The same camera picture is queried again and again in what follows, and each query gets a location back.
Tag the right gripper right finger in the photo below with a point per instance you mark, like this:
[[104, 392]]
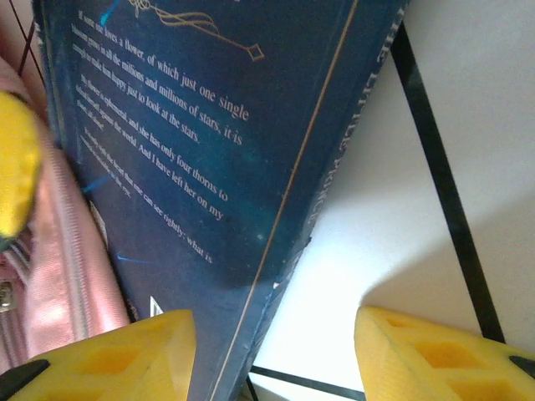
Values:
[[439, 359]]

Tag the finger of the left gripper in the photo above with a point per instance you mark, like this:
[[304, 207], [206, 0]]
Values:
[[18, 167]]

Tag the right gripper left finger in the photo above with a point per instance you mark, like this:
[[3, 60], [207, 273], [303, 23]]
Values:
[[125, 359]]

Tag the pink backpack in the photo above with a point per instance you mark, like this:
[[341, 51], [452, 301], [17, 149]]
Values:
[[62, 271]]

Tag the dark blue book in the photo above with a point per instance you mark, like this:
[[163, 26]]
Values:
[[209, 167]]

